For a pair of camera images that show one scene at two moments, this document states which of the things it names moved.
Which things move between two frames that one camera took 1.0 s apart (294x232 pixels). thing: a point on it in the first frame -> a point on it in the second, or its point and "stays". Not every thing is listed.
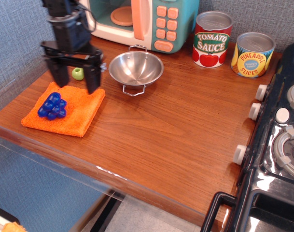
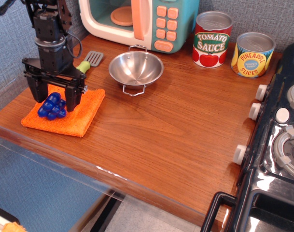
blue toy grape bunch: x=54 y=107 stays
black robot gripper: x=72 y=43 -> x=56 y=64
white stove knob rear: x=260 y=92 stays
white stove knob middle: x=254 y=110 stays
